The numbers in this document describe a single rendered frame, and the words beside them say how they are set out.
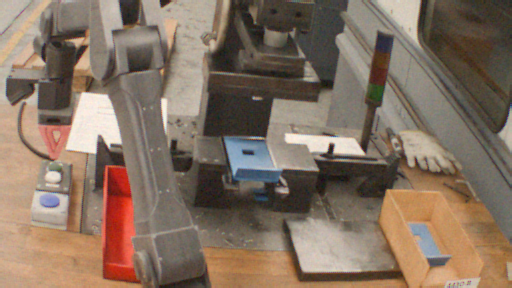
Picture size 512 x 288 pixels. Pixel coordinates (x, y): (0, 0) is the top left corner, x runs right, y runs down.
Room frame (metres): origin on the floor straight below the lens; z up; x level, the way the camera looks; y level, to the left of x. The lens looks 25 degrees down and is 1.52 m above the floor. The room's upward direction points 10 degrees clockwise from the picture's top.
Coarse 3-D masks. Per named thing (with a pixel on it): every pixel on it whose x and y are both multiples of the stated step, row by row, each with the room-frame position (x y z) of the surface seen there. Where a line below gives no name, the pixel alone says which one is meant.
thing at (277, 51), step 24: (240, 24) 1.23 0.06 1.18; (264, 48) 1.09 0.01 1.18; (288, 48) 1.11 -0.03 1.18; (216, 72) 1.06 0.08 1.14; (240, 72) 1.07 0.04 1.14; (264, 72) 1.09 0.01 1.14; (288, 72) 1.10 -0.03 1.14; (312, 72) 1.13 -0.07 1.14; (264, 96) 1.07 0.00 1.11; (288, 96) 1.08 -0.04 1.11; (312, 96) 1.09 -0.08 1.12
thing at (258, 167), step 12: (228, 144) 1.13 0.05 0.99; (240, 144) 1.14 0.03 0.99; (252, 144) 1.15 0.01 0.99; (264, 144) 1.15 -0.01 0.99; (228, 156) 1.09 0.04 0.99; (240, 156) 1.09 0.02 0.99; (252, 156) 1.10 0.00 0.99; (264, 156) 1.11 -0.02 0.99; (240, 168) 1.00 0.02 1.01; (252, 168) 1.01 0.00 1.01; (264, 168) 1.01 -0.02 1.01; (252, 180) 1.02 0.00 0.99; (264, 180) 1.03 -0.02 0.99; (276, 180) 1.03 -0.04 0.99
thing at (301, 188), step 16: (192, 176) 1.11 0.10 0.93; (208, 176) 1.06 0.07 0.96; (288, 176) 1.09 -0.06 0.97; (304, 176) 1.09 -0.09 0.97; (192, 192) 1.09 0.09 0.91; (208, 192) 1.06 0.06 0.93; (272, 192) 1.11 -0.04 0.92; (304, 192) 1.09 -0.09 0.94; (224, 208) 1.07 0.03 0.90; (272, 208) 1.09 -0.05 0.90; (288, 208) 1.09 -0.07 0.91; (304, 208) 1.10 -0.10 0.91
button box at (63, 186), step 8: (40, 152) 1.11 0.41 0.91; (56, 160) 1.07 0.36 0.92; (40, 168) 1.02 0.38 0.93; (48, 168) 1.02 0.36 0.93; (64, 168) 1.04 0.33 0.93; (72, 168) 1.05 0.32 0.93; (40, 176) 0.99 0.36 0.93; (64, 176) 1.01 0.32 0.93; (40, 184) 0.96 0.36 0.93; (48, 184) 0.97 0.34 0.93; (56, 184) 0.98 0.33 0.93; (64, 184) 0.98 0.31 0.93; (48, 192) 0.95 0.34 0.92; (56, 192) 0.96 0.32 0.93; (64, 192) 0.96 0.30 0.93
